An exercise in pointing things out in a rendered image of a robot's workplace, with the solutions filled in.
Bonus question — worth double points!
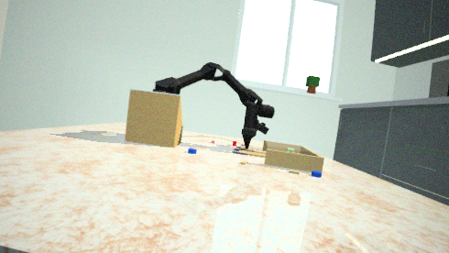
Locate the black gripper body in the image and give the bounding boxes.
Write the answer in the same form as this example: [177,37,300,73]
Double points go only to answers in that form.
[242,115,257,136]

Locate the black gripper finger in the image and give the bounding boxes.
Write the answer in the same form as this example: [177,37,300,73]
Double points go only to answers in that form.
[242,134,254,149]

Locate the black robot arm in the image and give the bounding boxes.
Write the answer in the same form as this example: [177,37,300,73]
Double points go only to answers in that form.
[152,62,275,135]

